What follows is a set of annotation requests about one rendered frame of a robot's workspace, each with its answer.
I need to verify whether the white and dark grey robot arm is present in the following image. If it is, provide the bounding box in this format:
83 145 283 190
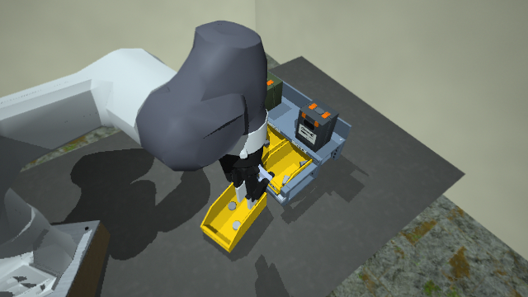
0 21 268 297

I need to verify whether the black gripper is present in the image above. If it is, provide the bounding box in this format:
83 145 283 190
219 145 275 210

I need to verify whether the light blue metal shelf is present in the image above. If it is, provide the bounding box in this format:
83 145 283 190
266 80 351 206

